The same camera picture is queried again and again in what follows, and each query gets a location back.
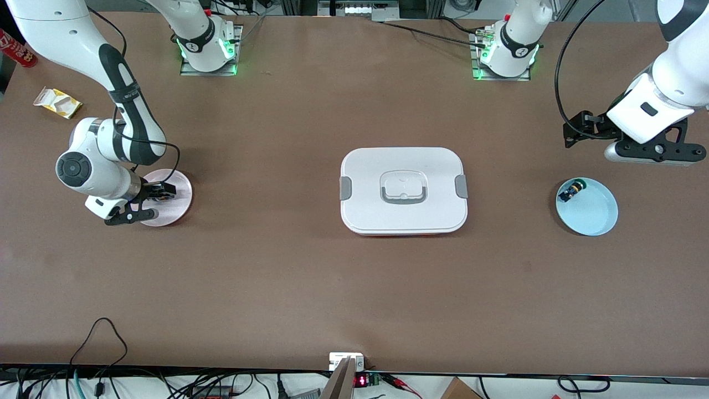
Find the brown cardboard box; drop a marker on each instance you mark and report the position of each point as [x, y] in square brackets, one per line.
[460, 390]

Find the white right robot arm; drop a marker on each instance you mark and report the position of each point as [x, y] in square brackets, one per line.
[39, 22]

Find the small white device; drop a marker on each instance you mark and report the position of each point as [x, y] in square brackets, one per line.
[340, 359]

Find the light blue round plate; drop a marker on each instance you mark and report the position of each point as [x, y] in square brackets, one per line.
[592, 213]

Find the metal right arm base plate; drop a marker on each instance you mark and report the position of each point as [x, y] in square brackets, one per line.
[191, 71]

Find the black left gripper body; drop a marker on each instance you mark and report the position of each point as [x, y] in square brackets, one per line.
[597, 128]

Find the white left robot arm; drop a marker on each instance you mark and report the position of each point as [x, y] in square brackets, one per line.
[681, 72]

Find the small black yellow part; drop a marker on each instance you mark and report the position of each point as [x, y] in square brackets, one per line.
[571, 192]

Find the pink round plate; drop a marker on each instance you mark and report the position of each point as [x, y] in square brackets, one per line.
[177, 211]

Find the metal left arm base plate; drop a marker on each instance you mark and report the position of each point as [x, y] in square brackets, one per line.
[479, 75]

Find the red display circuit board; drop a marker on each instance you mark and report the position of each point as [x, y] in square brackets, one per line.
[363, 380]

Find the aluminium frame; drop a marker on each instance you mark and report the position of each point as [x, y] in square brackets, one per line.
[357, 8]

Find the red snack can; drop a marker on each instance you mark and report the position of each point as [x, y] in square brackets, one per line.
[16, 50]

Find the grey slanted board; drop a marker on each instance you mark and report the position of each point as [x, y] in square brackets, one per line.
[340, 382]

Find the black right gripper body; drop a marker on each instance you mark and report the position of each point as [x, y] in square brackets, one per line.
[150, 191]

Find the yellow and white carton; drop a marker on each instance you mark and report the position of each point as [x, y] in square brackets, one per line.
[58, 102]

